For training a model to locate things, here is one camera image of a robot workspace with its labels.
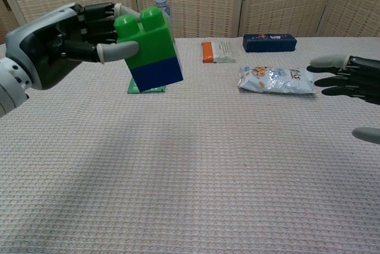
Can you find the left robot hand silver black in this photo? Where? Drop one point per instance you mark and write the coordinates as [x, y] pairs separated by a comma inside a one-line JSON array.
[[44, 43]]

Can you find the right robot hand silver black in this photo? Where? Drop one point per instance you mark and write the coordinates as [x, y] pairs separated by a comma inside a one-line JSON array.
[[356, 70]]

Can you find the green toy brick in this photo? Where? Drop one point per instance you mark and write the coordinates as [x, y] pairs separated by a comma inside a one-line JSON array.
[[148, 40]]

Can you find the blue building block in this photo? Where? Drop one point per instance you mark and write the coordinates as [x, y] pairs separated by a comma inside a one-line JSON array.
[[157, 74]]

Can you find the white crinkled snack bag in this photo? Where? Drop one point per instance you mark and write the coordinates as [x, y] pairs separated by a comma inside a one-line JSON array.
[[276, 80]]

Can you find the dark blue rectangular box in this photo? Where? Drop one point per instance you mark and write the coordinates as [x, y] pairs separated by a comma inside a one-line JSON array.
[[268, 43]]

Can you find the green square sachet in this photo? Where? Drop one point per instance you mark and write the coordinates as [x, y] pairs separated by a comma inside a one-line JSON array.
[[132, 88]]

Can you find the bamboo folding screen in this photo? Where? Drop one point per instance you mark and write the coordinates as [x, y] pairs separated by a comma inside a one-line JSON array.
[[282, 1]]

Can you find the orange and white snack packet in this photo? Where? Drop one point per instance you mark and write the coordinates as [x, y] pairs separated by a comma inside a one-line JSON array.
[[218, 52]]

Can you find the beige woven tablecloth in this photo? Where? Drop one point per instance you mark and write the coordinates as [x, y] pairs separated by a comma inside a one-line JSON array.
[[190, 162]]

